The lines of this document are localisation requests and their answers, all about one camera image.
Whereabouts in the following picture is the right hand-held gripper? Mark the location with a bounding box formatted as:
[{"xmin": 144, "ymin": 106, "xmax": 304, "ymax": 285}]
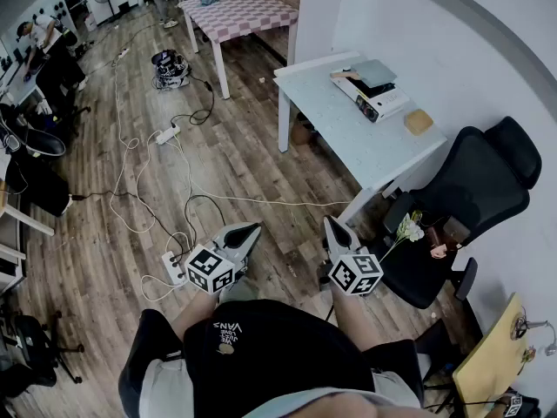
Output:
[{"xmin": 323, "ymin": 215, "xmax": 385, "ymax": 298}]

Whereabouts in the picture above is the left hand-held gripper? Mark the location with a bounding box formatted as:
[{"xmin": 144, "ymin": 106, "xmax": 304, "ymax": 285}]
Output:
[{"xmin": 185, "ymin": 222, "xmax": 263, "ymax": 298}]

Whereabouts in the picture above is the person's left forearm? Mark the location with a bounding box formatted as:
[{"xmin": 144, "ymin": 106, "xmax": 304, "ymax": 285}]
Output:
[{"xmin": 171, "ymin": 287, "xmax": 218, "ymax": 343}]

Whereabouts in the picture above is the person's right forearm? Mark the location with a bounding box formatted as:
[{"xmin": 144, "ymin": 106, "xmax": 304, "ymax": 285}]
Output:
[{"xmin": 332, "ymin": 291, "xmax": 372, "ymax": 352}]

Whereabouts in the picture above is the person's right shoe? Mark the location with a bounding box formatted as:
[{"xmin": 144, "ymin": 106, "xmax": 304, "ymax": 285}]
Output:
[{"xmin": 319, "ymin": 261, "xmax": 337, "ymax": 292}]

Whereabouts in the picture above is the person's shoe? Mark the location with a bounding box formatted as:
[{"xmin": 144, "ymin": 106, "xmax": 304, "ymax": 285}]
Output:
[
  {"xmin": 219, "ymin": 273, "xmax": 262, "ymax": 304},
  {"xmin": 319, "ymin": 261, "xmax": 337, "ymax": 292}
]

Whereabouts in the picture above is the person's left shoe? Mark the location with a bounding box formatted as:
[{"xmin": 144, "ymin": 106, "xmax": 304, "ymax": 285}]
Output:
[{"xmin": 219, "ymin": 273, "xmax": 262, "ymax": 304}]

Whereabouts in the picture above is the white flower bunch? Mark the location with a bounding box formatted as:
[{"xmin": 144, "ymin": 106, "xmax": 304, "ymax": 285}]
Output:
[{"xmin": 378, "ymin": 210, "xmax": 426, "ymax": 263}]

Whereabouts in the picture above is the white table with floral cloth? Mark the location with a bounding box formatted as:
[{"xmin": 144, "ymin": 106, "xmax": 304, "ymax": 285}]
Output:
[{"xmin": 272, "ymin": 51, "xmax": 449, "ymax": 226}]

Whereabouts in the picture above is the brown basket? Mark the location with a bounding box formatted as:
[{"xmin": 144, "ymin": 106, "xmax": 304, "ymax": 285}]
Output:
[{"xmin": 290, "ymin": 118, "xmax": 322, "ymax": 147}]

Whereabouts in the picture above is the brown bag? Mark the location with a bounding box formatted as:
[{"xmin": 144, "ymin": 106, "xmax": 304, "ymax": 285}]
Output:
[{"xmin": 428, "ymin": 215, "xmax": 472, "ymax": 252}]

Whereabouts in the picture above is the tan square wooden board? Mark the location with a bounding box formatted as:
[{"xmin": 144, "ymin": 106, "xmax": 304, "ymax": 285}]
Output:
[{"xmin": 403, "ymin": 108, "xmax": 434, "ymax": 137}]

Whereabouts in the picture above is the black stool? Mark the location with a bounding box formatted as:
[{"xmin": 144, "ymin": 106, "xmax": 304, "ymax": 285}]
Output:
[{"xmin": 414, "ymin": 318, "xmax": 459, "ymax": 388}]

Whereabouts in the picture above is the black mesh office chair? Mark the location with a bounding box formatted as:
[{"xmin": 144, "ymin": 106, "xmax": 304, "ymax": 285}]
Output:
[{"xmin": 369, "ymin": 115, "xmax": 543, "ymax": 311}]

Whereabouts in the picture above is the yellow wooden table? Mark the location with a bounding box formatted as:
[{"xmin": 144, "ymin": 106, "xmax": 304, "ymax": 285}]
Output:
[{"xmin": 452, "ymin": 292, "xmax": 531, "ymax": 418}]

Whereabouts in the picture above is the black bag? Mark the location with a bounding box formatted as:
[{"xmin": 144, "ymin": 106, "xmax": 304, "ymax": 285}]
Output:
[{"xmin": 4, "ymin": 149, "xmax": 74, "ymax": 219}]

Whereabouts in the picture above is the silver metal stand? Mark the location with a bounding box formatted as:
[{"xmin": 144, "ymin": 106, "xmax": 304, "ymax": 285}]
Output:
[{"xmin": 510, "ymin": 307, "xmax": 557, "ymax": 357}]

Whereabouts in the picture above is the black oval object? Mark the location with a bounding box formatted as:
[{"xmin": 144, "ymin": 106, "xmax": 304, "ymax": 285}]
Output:
[{"xmin": 0, "ymin": 102, "xmax": 67, "ymax": 159}]

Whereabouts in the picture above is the white desk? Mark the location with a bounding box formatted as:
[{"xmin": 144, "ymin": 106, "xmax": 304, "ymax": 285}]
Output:
[{"xmin": 0, "ymin": 70, "xmax": 57, "ymax": 295}]

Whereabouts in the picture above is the pink checkered table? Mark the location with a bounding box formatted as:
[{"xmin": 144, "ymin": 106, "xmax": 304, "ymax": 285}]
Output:
[{"xmin": 179, "ymin": 0, "xmax": 301, "ymax": 100}]

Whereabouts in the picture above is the black swivel chair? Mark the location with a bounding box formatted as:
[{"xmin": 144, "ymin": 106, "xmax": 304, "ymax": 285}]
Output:
[
  {"xmin": 34, "ymin": 65, "xmax": 92, "ymax": 138},
  {"xmin": 0, "ymin": 310, "xmax": 87, "ymax": 401}
]

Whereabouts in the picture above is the spare hand-held gripper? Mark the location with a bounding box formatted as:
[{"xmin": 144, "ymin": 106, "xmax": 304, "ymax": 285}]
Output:
[{"xmin": 494, "ymin": 389, "xmax": 541, "ymax": 418}]

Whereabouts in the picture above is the black shelf cabinet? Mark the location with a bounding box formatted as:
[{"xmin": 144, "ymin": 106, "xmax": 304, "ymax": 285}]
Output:
[{"xmin": 62, "ymin": 0, "xmax": 89, "ymax": 22}]

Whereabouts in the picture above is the white cable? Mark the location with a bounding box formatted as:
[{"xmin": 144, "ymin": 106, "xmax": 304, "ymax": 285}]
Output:
[
  {"xmin": 171, "ymin": 137, "xmax": 352, "ymax": 208},
  {"xmin": 107, "ymin": 52, "xmax": 195, "ymax": 252}
]

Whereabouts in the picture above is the black device cable bundle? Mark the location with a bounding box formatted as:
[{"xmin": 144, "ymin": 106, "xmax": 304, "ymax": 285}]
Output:
[{"xmin": 151, "ymin": 49, "xmax": 193, "ymax": 91}]

